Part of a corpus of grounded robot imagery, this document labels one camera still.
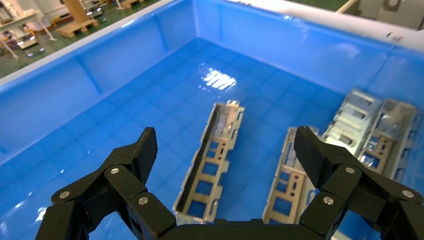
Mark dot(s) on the large blue plastic bin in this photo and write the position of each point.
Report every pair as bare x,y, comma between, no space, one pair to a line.
132,99

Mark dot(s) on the silver perforated metal part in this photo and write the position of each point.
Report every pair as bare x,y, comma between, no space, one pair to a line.
397,116
293,187
356,109
193,165

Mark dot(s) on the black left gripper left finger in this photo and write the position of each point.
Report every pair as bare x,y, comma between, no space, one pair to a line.
112,185

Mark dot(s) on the wooden pallet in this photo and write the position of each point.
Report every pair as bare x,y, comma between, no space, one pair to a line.
78,28

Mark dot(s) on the white table with thin legs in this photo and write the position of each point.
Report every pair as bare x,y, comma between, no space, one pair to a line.
23,20

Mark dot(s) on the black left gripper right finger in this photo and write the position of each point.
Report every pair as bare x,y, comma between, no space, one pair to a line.
344,185

